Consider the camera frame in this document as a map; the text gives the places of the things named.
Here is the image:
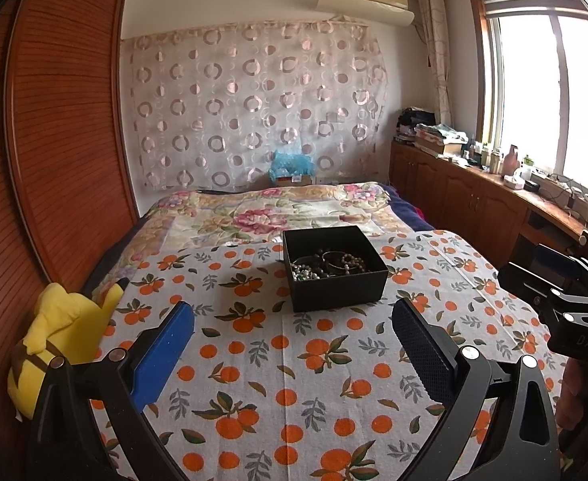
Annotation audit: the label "dark blue bedsheet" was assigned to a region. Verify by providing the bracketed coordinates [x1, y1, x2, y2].
[388, 185, 436, 234]

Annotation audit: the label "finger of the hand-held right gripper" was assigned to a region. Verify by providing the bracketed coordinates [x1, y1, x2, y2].
[532, 245, 588, 282]
[497, 261, 576, 312]

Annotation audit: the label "black cardboard box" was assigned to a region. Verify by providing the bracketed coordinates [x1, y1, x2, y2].
[281, 225, 389, 313]

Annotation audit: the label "brown wooden bead bracelet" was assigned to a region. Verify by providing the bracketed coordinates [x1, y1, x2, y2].
[310, 247, 375, 277]

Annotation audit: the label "floral blanket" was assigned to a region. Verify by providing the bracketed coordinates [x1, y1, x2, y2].
[141, 181, 416, 262]

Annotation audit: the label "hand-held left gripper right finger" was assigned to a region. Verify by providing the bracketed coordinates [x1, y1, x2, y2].
[391, 297, 561, 481]

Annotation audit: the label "wooden framed window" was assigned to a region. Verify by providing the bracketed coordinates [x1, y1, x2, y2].
[466, 0, 588, 202]

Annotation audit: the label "white air deflector panel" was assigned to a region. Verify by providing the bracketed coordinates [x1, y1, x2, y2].
[316, 0, 416, 26]

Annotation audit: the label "white cloth with orange print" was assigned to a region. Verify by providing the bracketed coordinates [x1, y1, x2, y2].
[86, 229, 576, 481]

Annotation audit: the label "patterned window curtain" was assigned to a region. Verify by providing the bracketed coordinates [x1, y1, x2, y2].
[416, 0, 456, 131]

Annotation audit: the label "blue plastic bag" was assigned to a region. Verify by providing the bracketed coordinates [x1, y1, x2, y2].
[268, 142, 318, 182]

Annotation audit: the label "yellow plush toy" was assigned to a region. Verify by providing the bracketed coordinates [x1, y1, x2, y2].
[6, 276, 130, 420]

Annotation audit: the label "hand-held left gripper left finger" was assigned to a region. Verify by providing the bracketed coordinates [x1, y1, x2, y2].
[26, 301, 196, 481]

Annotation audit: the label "silver bangle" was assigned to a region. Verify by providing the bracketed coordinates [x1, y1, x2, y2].
[319, 248, 355, 277]

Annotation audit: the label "wooden side cabinet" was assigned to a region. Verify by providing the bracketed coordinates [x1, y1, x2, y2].
[389, 139, 588, 287]

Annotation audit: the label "sheer cloth with circle pattern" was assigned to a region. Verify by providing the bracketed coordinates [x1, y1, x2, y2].
[120, 17, 390, 194]

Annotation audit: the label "silver jewelry with green stone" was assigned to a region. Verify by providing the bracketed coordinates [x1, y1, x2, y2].
[292, 257, 320, 282]

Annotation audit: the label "stack of folded clothes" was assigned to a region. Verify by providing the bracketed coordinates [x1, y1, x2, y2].
[396, 105, 471, 156]

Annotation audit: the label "person's right hand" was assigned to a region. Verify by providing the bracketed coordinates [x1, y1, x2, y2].
[555, 358, 588, 432]

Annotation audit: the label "wooden slatted wardrobe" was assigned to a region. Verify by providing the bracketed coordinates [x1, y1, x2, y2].
[0, 0, 142, 481]

